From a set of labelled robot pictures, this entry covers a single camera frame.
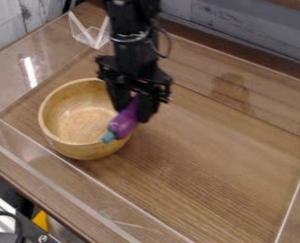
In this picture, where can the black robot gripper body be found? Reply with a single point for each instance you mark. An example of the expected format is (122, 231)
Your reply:
(134, 66)

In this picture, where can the clear acrylic corner bracket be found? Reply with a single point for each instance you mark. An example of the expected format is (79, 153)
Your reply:
(92, 37)

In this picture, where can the brown wooden bowl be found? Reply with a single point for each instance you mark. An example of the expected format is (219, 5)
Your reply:
(72, 117)

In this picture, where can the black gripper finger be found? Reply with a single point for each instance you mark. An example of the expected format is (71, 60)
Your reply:
(147, 105)
(119, 94)

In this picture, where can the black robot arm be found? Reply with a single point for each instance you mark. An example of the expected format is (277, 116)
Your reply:
(134, 20)

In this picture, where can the black and yellow equipment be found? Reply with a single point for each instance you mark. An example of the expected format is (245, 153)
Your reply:
(18, 229)

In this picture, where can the purple toy eggplant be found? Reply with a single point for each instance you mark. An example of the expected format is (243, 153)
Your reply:
(123, 123)

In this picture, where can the clear acrylic tray wall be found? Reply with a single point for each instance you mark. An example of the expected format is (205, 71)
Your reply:
(86, 206)

